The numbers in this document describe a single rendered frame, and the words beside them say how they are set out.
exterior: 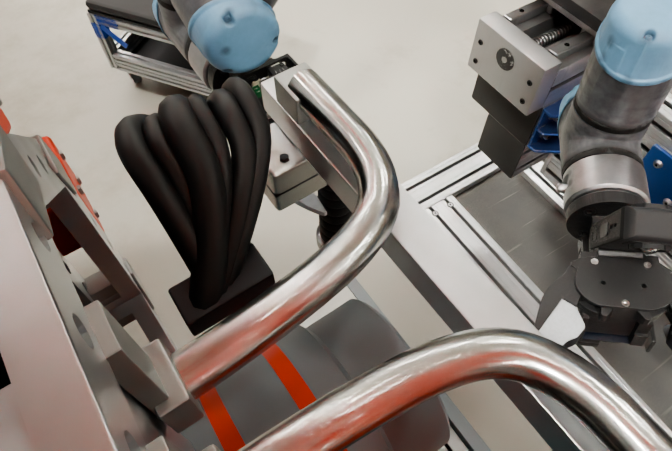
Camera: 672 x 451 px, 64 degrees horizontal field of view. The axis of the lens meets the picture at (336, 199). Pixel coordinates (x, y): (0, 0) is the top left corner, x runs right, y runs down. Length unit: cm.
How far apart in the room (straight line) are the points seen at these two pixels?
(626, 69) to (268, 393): 39
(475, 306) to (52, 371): 23
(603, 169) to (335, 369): 32
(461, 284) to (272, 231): 119
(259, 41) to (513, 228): 92
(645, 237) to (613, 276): 8
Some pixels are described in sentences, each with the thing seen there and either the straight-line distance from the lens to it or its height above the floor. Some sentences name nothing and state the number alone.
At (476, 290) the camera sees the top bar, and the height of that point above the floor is 98.
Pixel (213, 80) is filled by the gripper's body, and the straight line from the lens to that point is 61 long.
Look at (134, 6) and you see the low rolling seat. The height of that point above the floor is 34.
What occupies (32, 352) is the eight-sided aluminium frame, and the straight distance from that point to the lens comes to 18.
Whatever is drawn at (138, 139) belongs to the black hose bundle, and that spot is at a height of 104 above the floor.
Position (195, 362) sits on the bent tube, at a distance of 28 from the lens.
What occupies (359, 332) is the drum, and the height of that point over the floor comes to 91.
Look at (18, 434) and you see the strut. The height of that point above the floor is 109.
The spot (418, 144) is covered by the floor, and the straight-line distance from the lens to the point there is 169.
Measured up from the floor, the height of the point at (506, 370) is 101.
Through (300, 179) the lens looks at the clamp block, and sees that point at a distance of 43.
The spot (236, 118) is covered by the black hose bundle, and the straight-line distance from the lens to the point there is 32.
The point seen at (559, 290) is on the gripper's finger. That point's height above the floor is 86.
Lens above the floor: 127
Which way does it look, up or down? 56 degrees down
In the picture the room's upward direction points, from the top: straight up
